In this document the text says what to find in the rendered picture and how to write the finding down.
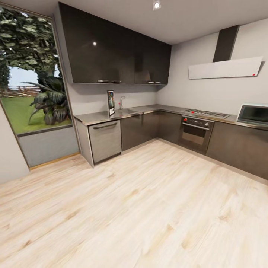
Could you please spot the range hood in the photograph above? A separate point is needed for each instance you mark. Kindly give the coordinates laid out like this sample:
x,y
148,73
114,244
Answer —
x,y
222,66

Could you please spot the burner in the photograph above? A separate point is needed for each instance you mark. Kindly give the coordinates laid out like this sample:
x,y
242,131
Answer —
x,y
206,113

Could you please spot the dishwasher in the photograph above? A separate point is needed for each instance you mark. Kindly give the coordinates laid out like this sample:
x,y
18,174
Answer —
x,y
105,140

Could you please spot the microwave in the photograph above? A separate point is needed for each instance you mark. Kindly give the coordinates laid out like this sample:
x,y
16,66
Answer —
x,y
254,112

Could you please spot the poster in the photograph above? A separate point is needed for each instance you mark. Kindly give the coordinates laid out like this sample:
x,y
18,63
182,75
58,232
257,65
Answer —
x,y
110,95

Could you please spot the oven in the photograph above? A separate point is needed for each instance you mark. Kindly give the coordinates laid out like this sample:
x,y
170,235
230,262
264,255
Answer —
x,y
196,131

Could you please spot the cabinet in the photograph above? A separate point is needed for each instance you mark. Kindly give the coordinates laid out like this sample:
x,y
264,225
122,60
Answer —
x,y
94,50
152,60

